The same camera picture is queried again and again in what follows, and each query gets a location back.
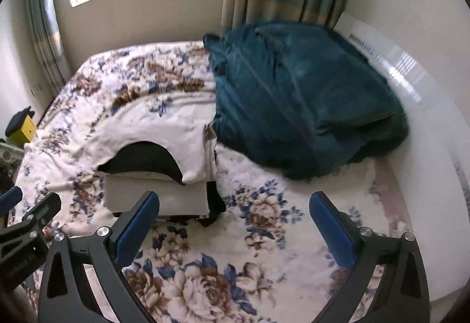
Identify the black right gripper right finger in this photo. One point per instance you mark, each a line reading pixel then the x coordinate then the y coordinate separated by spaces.
pixel 402 294

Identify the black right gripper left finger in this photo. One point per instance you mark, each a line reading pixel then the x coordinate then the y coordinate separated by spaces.
pixel 66 294

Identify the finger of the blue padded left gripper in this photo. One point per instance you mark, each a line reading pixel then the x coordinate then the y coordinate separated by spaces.
pixel 10 199

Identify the white garments stack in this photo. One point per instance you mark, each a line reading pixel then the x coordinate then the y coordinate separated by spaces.
pixel 200 200

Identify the beige small garment black trim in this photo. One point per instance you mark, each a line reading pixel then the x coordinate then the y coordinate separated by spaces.
pixel 154 142

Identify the yellow box with black cap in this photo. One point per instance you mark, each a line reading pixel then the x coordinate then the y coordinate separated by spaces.
pixel 21 128

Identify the white headboard panel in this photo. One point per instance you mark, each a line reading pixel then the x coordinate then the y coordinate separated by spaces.
pixel 432 164

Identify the floral fleece bed blanket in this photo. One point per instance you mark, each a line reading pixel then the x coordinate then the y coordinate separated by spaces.
pixel 262 259

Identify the left striped curtain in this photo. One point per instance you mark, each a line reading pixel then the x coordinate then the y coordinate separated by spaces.
pixel 48 44

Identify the dark teal plush blanket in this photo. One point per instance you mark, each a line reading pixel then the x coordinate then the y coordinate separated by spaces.
pixel 300 98

